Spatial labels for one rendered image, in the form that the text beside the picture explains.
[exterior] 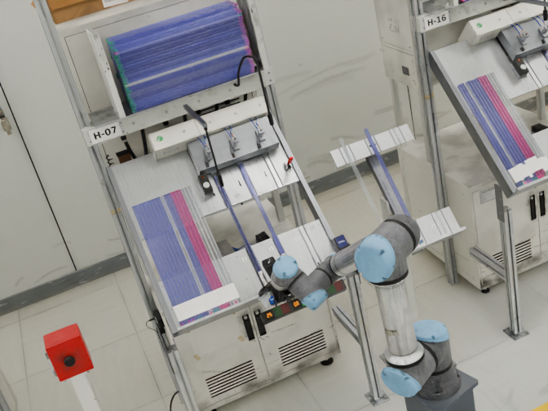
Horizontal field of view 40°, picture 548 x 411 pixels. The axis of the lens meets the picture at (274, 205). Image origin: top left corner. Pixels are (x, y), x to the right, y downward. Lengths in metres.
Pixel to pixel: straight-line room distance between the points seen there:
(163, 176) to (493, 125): 1.37
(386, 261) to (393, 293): 0.13
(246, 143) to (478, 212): 1.16
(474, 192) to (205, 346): 1.37
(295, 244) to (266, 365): 0.71
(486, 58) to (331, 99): 1.63
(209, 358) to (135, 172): 0.85
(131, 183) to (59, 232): 1.72
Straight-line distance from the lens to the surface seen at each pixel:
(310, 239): 2.85
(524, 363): 3.39
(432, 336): 2.32
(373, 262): 2.01
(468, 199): 3.46
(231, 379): 3.30
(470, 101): 3.26
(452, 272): 3.84
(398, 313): 2.13
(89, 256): 4.70
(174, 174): 2.94
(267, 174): 2.95
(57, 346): 2.80
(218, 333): 3.16
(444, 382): 2.42
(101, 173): 2.97
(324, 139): 4.88
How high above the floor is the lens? 2.23
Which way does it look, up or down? 27 degrees down
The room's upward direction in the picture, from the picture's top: 14 degrees counter-clockwise
